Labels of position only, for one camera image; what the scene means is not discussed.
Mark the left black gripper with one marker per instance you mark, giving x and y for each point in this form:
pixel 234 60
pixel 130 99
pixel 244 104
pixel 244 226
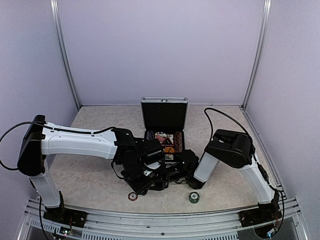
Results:
pixel 140 187

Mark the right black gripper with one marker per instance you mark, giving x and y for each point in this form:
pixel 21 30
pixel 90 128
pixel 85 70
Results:
pixel 165 170

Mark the red poker chip stack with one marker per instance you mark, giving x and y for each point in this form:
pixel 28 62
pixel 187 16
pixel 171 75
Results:
pixel 132 196

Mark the blue playing card deck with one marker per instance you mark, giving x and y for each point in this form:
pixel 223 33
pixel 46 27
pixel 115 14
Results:
pixel 169 157

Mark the orange round button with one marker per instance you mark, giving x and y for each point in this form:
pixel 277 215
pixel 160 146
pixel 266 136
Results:
pixel 169 150

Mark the green poker chip stack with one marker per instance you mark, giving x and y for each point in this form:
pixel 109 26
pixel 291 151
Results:
pixel 194 197

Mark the black triangular button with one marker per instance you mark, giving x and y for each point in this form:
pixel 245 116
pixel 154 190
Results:
pixel 167 142

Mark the red playing card deck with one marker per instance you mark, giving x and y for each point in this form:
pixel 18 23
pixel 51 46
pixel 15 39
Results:
pixel 161 136

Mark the aluminium poker case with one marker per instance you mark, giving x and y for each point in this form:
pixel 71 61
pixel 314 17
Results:
pixel 167 115

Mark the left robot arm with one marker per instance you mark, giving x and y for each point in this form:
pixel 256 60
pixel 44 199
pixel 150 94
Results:
pixel 46 138

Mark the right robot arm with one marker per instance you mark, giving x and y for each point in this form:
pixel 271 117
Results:
pixel 235 149

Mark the right poker chip row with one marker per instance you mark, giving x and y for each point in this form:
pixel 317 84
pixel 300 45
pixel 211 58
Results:
pixel 178 142

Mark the poker chip row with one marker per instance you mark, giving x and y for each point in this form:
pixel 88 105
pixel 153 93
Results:
pixel 150 135
pixel 178 142

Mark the left poker chip row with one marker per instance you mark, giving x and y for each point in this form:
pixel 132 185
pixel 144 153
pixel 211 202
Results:
pixel 150 135

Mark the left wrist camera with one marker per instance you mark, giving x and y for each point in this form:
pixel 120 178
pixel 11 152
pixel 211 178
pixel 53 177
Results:
pixel 151 155

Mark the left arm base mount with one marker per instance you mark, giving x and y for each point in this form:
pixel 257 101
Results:
pixel 65 216

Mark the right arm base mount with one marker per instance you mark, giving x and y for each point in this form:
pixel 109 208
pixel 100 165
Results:
pixel 262 214

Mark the front aluminium rail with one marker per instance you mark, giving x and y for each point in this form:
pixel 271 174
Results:
pixel 108 225

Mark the left aluminium frame post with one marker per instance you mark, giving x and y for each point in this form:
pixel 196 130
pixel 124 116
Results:
pixel 54 5

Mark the aluminium frame post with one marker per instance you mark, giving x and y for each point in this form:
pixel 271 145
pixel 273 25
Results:
pixel 54 5
pixel 258 53

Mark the right aluminium frame post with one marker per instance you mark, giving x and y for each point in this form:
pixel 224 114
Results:
pixel 258 53

